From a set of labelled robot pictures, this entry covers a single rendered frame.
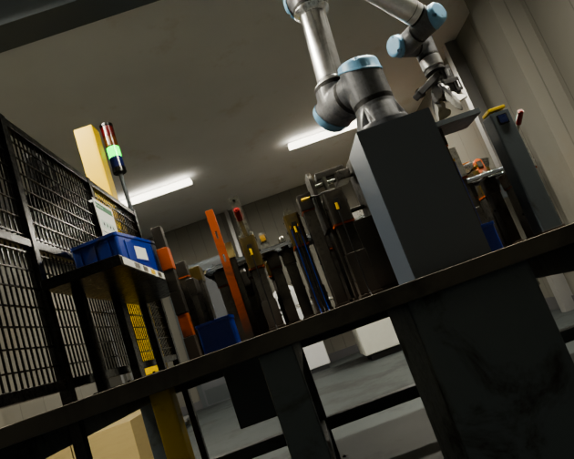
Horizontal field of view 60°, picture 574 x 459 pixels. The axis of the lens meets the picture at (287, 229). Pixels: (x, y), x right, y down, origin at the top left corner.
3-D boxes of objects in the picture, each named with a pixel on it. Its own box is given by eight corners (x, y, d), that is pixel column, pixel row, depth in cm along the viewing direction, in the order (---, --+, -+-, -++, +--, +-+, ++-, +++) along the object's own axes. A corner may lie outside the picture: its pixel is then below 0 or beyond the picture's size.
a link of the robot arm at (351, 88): (369, 91, 132) (351, 47, 134) (342, 117, 143) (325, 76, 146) (402, 88, 138) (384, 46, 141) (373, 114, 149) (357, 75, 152)
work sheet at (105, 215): (130, 273, 220) (111, 209, 226) (112, 268, 198) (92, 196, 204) (126, 275, 220) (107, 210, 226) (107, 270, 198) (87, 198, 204)
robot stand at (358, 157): (492, 251, 121) (428, 107, 129) (415, 280, 121) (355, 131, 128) (466, 261, 141) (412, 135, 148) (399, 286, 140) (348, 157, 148)
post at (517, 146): (554, 230, 170) (500, 116, 178) (566, 226, 163) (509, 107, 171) (533, 238, 170) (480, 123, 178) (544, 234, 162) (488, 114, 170)
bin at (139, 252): (165, 274, 186) (155, 241, 188) (126, 270, 156) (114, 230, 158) (126, 289, 187) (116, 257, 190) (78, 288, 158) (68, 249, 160)
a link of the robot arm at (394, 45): (401, 22, 168) (424, 23, 173) (381, 44, 177) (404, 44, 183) (410, 43, 166) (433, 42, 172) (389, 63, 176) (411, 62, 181)
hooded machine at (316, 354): (330, 363, 755) (301, 281, 779) (332, 366, 695) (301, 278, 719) (288, 378, 752) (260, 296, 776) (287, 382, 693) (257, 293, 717)
